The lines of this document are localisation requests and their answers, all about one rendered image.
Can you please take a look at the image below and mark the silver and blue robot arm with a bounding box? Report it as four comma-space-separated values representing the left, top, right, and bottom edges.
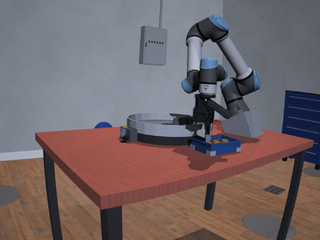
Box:
181, 14, 261, 119

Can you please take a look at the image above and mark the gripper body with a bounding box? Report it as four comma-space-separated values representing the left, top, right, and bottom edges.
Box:
192, 93, 216, 124

